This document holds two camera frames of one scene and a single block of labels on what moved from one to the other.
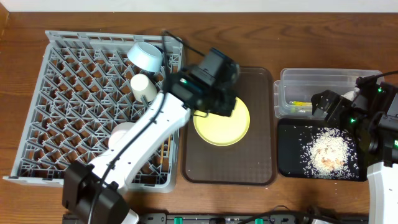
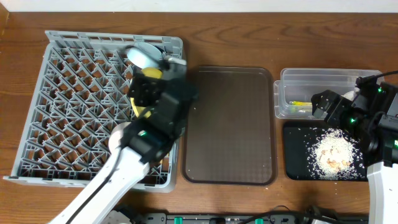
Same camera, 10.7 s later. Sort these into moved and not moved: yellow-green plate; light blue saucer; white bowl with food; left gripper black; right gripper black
Moved: left gripper black; yellow-green plate
Not moved: white bowl with food; light blue saucer; right gripper black
